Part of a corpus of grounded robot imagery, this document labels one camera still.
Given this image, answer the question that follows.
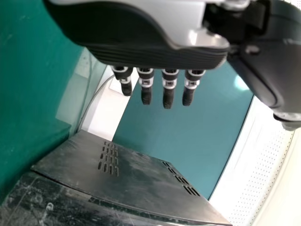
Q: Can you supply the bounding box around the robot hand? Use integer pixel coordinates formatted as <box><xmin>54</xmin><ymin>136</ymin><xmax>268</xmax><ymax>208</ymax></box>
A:
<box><xmin>44</xmin><ymin>0</ymin><xmax>301</xmax><ymax>130</ymax></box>

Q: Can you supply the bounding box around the grey cable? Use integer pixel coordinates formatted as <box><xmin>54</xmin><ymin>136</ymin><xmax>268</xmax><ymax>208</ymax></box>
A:
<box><xmin>76</xmin><ymin>75</ymin><xmax>116</xmax><ymax>129</ymax></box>

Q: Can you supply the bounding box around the white perforated cable duct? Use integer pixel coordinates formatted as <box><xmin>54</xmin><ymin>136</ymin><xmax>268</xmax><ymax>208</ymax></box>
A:
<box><xmin>224</xmin><ymin>128</ymin><xmax>301</xmax><ymax>226</ymax></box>

